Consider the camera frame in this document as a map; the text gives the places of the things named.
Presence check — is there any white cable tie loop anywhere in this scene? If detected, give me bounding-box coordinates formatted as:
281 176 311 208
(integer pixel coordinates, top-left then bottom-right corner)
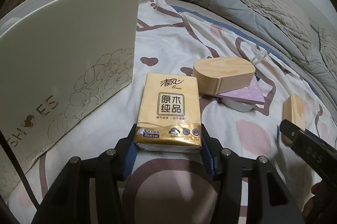
250 48 268 66

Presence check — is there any cartoon bear blanket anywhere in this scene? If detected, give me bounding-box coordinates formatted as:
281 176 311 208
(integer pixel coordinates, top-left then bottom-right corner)
7 0 337 224

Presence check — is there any purple paper envelope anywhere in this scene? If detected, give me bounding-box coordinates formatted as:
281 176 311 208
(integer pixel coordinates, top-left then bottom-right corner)
215 76 265 105

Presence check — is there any yellow tissue pack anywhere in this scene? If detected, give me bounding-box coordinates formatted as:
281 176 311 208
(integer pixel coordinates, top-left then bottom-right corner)
134 73 202 153

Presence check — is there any person's right hand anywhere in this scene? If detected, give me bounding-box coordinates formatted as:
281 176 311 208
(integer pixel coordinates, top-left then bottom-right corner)
302 180 336 223

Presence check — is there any white shoe box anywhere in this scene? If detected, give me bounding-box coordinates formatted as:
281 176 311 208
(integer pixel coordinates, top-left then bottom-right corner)
1 0 139 172

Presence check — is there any grey quilted duvet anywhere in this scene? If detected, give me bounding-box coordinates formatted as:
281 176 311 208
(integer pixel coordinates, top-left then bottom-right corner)
183 0 336 98

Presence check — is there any oval wooden block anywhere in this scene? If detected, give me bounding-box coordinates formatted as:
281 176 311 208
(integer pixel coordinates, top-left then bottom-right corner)
193 57 255 95
279 94 306 147

